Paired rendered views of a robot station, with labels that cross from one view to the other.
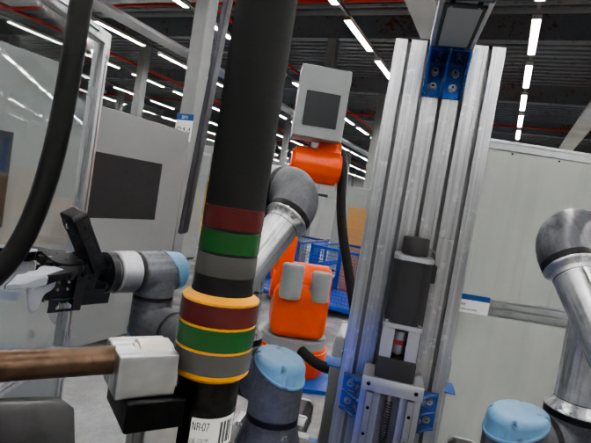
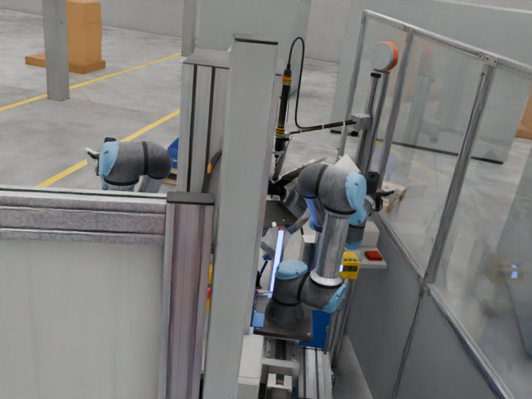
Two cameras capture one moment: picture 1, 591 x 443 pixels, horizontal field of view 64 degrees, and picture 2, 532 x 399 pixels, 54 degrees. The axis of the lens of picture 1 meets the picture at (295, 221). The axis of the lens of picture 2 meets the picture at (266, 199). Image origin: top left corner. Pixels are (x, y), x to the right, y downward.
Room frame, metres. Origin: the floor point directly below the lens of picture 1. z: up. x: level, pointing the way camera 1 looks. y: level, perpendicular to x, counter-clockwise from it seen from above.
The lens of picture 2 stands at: (2.66, -0.47, 2.28)
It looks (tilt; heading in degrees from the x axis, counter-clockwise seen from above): 24 degrees down; 169
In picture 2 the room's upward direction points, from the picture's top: 7 degrees clockwise
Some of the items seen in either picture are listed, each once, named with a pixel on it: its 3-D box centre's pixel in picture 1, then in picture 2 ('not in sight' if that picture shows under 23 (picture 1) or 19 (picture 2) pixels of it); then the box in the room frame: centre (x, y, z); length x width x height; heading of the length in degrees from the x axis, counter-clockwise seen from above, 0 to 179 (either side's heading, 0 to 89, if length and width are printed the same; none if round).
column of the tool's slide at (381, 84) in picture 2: not in sight; (351, 217); (-0.13, 0.64, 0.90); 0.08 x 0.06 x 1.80; 33
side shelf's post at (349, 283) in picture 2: not in sight; (343, 310); (0.16, 0.59, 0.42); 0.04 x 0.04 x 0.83; 88
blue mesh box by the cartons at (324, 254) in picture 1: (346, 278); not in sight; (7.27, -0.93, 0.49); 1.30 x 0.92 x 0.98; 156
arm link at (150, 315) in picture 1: (154, 323); (349, 233); (0.89, 0.24, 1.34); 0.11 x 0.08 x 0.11; 53
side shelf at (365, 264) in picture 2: not in sight; (356, 248); (0.16, 0.59, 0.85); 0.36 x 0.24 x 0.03; 178
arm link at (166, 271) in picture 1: (156, 272); (358, 212); (0.90, 0.25, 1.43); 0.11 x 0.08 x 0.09; 143
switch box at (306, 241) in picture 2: not in sight; (313, 255); (0.05, 0.38, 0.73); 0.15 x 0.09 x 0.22; 88
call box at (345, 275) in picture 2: not in sight; (339, 266); (0.63, 0.32, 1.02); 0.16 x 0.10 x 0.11; 88
